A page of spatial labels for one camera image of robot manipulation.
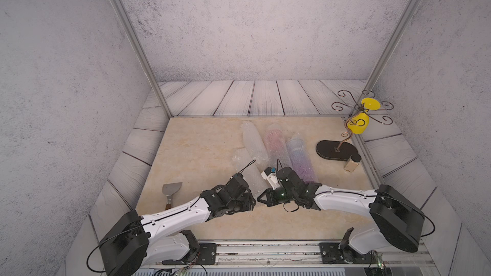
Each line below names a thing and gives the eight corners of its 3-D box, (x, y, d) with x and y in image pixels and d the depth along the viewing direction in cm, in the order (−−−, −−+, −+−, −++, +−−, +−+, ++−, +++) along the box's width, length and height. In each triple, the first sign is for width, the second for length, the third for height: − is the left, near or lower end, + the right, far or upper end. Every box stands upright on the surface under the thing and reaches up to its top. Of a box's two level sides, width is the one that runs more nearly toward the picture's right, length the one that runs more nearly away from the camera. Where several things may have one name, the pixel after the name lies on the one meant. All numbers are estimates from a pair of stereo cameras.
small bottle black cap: (343, 168, 98) (349, 158, 91) (346, 161, 101) (353, 151, 94) (351, 173, 96) (358, 163, 89) (355, 166, 99) (362, 156, 92)
